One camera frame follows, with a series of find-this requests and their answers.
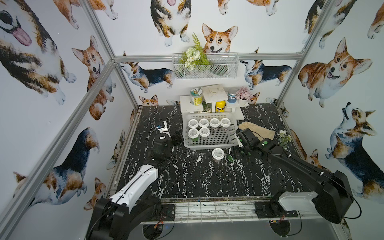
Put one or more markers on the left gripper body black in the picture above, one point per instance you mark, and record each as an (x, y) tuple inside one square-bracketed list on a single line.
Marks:
[(173, 138)]

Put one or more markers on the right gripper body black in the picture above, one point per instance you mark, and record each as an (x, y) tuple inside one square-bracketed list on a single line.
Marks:
[(241, 141)]

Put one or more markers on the yogurt cup front row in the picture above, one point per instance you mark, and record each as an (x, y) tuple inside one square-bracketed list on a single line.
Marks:
[(204, 123), (194, 134), (225, 123), (215, 124)]

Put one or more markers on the yogurt cup row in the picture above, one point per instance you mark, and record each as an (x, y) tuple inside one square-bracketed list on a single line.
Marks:
[(193, 124), (204, 123), (218, 154), (230, 157), (194, 134), (215, 124), (204, 132), (225, 123)]

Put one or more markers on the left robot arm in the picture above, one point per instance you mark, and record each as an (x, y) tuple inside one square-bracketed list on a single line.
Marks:
[(114, 218)]

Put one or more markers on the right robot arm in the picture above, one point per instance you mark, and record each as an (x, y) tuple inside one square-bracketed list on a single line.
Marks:
[(329, 195)]

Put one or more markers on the white plastic perforated basket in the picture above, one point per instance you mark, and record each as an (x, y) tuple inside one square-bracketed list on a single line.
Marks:
[(219, 138)]

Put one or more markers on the beige work glove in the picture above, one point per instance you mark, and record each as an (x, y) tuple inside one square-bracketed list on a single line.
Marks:
[(260, 132)]

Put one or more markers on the small potted white flower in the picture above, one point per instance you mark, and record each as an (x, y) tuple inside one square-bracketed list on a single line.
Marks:
[(284, 139)]

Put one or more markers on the yellow jar on shelf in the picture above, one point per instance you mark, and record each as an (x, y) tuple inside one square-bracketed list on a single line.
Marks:
[(220, 107)]

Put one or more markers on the blue white small jar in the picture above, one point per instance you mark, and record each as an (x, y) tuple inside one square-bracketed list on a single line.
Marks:
[(232, 96)]

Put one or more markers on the pink flower pot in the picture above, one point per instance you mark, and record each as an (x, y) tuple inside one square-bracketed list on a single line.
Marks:
[(243, 94)]

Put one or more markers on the small green plant under shelf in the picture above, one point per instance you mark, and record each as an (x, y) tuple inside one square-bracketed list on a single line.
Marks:
[(207, 107)]

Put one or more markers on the white stepped display shelf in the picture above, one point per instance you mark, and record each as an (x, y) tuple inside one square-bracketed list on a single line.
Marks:
[(212, 94)]

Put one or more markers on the green fern white flower bouquet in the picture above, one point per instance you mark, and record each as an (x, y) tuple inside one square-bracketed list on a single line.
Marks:
[(194, 57)]

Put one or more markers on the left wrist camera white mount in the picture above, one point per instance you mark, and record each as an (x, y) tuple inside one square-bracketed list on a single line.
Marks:
[(163, 128)]

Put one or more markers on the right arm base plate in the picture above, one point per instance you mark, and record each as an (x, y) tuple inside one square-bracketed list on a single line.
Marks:
[(269, 210)]

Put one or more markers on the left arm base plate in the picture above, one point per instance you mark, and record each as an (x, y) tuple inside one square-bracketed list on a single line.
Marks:
[(165, 213)]

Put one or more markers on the white wire wall basket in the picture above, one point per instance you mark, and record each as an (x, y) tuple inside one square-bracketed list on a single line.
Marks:
[(222, 66)]

